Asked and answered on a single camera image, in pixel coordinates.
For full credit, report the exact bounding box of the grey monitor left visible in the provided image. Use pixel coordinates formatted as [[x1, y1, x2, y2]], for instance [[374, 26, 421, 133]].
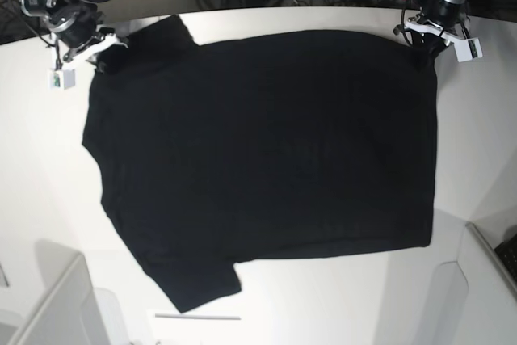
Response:
[[1, 240, 131, 344]]

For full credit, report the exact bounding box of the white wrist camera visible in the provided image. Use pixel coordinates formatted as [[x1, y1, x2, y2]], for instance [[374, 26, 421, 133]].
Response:
[[47, 69, 76, 90], [453, 38, 483, 62]]

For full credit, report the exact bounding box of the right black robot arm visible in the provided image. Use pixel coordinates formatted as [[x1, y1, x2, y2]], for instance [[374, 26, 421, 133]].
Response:
[[19, 0, 127, 78]]

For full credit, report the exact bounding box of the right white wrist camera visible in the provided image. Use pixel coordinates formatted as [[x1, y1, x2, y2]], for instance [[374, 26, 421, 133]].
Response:
[[47, 69, 76, 90]]

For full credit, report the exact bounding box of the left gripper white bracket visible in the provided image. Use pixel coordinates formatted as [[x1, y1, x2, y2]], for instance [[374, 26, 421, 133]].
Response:
[[393, 0, 471, 70]]

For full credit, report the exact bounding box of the black T-shirt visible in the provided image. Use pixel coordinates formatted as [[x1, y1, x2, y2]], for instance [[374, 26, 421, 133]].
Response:
[[82, 16, 438, 313]]

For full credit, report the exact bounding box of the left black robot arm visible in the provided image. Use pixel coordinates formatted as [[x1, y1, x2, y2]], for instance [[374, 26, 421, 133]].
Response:
[[393, 0, 483, 69]]

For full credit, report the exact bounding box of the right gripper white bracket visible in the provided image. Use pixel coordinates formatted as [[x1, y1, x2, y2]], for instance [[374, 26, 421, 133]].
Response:
[[50, 5, 130, 76]]

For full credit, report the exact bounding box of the white table slot plate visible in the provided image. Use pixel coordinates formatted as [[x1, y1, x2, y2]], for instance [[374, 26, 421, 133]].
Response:
[[154, 312, 242, 321]]

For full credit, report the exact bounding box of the black keyboard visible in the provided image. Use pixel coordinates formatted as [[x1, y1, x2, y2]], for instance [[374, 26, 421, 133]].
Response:
[[495, 237, 517, 280]]

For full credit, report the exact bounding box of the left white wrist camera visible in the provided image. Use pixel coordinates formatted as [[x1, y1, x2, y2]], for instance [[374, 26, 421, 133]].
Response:
[[453, 38, 483, 62]]

